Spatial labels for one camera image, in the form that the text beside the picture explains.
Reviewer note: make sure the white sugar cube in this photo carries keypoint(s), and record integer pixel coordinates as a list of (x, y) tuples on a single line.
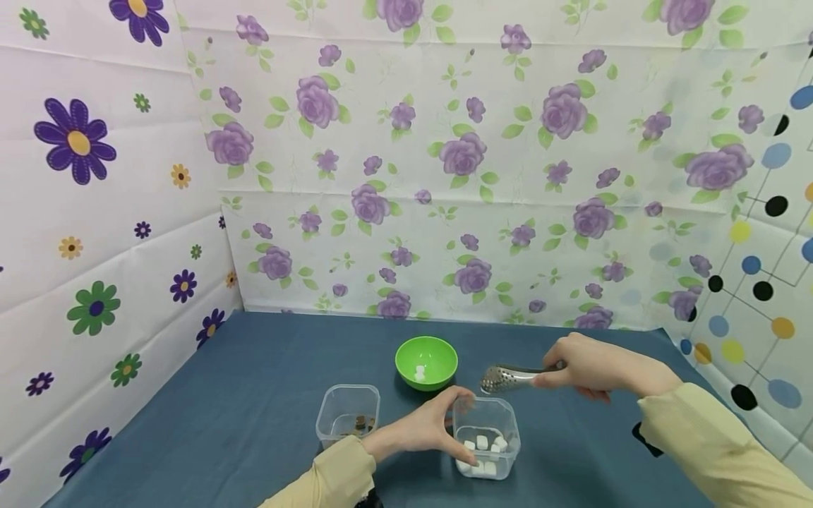
[(419, 373)]

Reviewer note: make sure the person's right index finger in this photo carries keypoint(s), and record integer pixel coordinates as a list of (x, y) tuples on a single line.
[(560, 349)]

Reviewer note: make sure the brown pieces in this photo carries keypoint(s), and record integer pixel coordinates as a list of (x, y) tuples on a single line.
[(362, 424)]

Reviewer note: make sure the person's right fingers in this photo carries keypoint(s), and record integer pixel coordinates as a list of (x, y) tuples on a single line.
[(594, 394)]

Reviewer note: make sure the person's left thumb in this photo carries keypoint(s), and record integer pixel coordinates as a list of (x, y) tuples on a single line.
[(458, 449)]

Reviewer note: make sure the clear container with white cubes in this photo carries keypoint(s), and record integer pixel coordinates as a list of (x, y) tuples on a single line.
[(502, 423)]

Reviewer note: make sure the person's right hand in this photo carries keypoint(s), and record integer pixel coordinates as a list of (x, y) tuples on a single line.
[(603, 367)]

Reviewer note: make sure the person's left index finger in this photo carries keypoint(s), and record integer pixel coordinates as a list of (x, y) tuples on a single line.
[(458, 399)]

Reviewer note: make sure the clear container with brown pieces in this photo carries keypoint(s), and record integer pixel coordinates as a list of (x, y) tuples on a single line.
[(336, 413)]

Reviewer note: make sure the metal perforated tongs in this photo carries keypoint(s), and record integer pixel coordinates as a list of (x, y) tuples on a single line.
[(505, 378)]

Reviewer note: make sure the person's left forearm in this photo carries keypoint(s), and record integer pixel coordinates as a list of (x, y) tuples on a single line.
[(330, 476)]

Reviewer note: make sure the person's right thumb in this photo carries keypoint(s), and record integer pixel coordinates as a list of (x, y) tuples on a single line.
[(552, 379)]

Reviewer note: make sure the person's left hand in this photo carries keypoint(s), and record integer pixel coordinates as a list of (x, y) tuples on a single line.
[(416, 430)]

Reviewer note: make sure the pile of white cubes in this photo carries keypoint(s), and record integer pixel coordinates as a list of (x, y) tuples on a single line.
[(484, 455)]

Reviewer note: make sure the green plastic bowl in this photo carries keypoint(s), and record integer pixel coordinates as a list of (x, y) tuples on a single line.
[(438, 356)]

